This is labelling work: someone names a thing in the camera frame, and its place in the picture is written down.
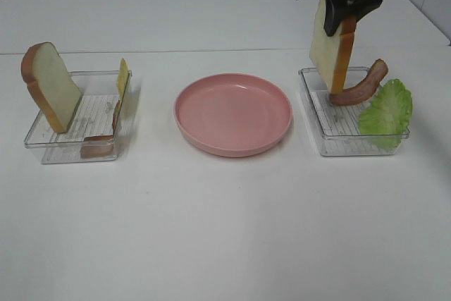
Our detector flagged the pink round plate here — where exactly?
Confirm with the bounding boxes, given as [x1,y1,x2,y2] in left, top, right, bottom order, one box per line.
[174,73,292,157]

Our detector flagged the clear plastic container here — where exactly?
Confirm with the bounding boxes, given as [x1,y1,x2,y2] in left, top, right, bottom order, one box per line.
[24,70,134,164]
[299,68,409,156]

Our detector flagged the yellow cheese slice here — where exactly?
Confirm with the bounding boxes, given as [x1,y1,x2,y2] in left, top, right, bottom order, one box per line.
[116,58,129,99]

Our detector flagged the right clear plastic container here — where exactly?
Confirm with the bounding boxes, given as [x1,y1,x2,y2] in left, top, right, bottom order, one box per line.
[299,68,409,156]

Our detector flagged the bread slice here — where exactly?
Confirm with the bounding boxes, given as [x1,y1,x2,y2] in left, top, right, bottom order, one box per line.
[309,0,357,94]
[20,42,82,133]

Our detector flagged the green lettuce leaf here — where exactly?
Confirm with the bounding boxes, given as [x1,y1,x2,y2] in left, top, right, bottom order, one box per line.
[359,79,413,150]

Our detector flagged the bacon strip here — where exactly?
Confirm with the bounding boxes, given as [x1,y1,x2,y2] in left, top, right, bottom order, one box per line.
[80,99,122,159]
[329,59,388,106]

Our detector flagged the left clear plastic container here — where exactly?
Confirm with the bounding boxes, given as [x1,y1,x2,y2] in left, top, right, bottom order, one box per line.
[24,70,134,164]

